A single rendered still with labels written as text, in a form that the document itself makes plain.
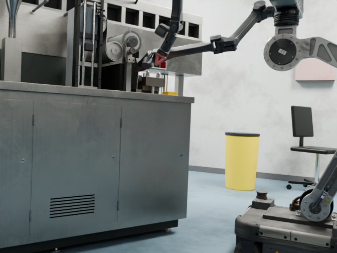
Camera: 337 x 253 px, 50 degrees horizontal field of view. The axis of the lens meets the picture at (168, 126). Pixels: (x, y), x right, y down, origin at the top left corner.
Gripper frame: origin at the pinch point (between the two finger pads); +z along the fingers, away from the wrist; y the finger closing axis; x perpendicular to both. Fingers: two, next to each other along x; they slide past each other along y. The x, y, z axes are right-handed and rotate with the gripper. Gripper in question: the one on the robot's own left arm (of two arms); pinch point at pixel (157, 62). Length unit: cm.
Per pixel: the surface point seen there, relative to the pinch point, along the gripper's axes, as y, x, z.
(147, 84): -20.5, 1.4, 20.6
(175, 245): 41, 62, 81
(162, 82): -28.3, 9.8, 16.9
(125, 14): -75, -39, -3
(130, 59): -14.0, -15.6, 10.1
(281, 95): -253, 164, 16
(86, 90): 33.6, -26.1, 23.7
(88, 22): 0.5, -46.3, -0.9
